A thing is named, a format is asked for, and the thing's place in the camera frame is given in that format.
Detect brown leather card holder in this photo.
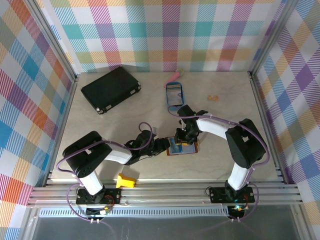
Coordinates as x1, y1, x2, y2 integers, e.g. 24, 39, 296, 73
166, 136, 200, 157

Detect light blue white card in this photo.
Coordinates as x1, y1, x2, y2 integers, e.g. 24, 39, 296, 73
170, 143, 196, 154

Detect blue oval tray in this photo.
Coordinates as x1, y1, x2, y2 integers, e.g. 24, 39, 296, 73
163, 81, 187, 109

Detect yellow plastic part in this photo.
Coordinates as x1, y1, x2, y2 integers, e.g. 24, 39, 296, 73
116, 172, 137, 189

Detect pink toy microphone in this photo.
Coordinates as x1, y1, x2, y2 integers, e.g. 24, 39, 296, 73
162, 68, 185, 89

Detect black hard case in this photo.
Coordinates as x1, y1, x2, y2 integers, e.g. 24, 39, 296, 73
80, 66, 142, 115

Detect black controller board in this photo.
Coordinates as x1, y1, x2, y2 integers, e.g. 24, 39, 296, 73
85, 205, 113, 216
227, 204, 249, 216

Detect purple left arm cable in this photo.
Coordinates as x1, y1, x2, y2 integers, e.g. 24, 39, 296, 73
56, 121, 154, 223

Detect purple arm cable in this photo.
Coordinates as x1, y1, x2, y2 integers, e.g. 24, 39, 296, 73
166, 106, 270, 223
56, 121, 154, 223

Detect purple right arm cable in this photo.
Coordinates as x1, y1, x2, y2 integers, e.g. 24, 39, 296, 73
166, 106, 270, 223

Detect aluminium frame rail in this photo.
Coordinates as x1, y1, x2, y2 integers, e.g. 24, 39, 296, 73
24, 181, 305, 208

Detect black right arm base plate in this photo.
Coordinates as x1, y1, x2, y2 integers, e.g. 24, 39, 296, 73
208, 186, 256, 204

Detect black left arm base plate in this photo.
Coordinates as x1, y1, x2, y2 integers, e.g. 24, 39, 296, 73
75, 187, 123, 205

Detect grey slotted cable duct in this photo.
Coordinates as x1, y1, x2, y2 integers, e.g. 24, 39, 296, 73
38, 208, 231, 218

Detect aluminium side rail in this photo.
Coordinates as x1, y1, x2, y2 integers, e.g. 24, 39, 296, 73
43, 74, 81, 187
248, 71, 292, 186

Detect aluminium frame post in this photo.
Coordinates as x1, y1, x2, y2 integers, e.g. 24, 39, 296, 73
247, 0, 301, 78
23, 0, 81, 85

